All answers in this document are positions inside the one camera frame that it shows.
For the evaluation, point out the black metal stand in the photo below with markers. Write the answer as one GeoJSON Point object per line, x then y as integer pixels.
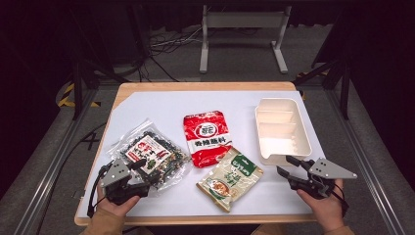
{"type": "Point", "coordinates": [77, 84]}
{"type": "Point", "coordinates": [344, 84]}

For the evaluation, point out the clear bag of dried seaweed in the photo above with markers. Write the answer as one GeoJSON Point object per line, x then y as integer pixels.
{"type": "Point", "coordinates": [153, 155]}

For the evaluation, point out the red seasoning packet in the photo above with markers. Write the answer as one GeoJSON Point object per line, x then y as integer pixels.
{"type": "Point", "coordinates": [207, 138]}

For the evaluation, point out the yellow black hazard tape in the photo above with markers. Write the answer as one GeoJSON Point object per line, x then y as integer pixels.
{"type": "Point", "coordinates": [65, 98]}

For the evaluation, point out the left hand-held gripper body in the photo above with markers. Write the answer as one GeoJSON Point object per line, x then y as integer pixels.
{"type": "Point", "coordinates": [115, 174]}

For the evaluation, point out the beige green soup packet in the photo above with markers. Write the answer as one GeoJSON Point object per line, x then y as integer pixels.
{"type": "Point", "coordinates": [230, 179]}

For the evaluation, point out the person's right hand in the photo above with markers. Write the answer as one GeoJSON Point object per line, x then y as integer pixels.
{"type": "Point", "coordinates": [324, 209]}

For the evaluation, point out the white metal stand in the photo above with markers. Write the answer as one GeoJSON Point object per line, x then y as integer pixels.
{"type": "Point", "coordinates": [243, 19]}

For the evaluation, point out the white divided container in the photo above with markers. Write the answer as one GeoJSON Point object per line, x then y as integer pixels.
{"type": "Point", "coordinates": [282, 133]}

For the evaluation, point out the white paper sheet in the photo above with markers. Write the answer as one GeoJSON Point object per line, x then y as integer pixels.
{"type": "Point", "coordinates": [169, 104]}

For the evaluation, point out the aluminium frame rail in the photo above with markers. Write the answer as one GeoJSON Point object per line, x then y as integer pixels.
{"type": "Point", "coordinates": [49, 176]}
{"type": "Point", "coordinates": [365, 153]}

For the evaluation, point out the person's left hand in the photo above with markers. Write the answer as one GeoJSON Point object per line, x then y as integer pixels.
{"type": "Point", "coordinates": [119, 209]}

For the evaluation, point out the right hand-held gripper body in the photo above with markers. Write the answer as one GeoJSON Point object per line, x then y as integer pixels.
{"type": "Point", "coordinates": [326, 169]}

